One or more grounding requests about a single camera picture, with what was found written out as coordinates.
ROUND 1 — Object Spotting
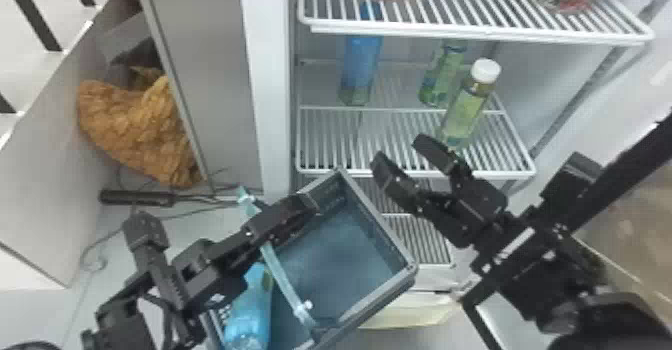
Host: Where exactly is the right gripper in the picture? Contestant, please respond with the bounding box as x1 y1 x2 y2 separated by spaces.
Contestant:
369 132 510 250

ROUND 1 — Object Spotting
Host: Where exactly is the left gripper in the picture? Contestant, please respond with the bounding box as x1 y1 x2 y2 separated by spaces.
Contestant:
170 193 320 313

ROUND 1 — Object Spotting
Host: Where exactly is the blue basket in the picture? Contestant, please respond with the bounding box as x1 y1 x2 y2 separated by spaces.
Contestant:
201 167 420 350

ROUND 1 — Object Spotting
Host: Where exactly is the green bottle white cap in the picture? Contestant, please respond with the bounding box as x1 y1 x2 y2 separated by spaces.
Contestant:
435 57 503 152

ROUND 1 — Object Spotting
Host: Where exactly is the light blue bottle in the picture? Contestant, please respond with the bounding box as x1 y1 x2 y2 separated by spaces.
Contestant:
222 261 275 350

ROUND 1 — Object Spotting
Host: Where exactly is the black power strip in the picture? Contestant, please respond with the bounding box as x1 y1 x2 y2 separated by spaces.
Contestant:
99 188 178 209

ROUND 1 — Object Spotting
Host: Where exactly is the white fridge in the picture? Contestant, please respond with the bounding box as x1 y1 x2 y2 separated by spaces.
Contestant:
131 0 672 331

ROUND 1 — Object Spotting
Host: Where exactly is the brown cloth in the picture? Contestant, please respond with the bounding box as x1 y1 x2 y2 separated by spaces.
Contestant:
76 66 204 189

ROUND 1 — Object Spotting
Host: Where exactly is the white cabinet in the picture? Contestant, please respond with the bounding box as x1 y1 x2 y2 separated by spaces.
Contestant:
0 0 159 288

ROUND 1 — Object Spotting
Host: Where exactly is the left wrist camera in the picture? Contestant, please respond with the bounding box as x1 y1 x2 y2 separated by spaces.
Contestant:
121 211 173 291

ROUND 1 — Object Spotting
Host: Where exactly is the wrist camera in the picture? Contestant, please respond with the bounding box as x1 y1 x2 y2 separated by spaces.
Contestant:
537 150 604 223
121 211 173 291

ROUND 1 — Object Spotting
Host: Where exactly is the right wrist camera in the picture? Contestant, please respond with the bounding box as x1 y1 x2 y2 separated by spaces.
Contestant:
537 150 604 223

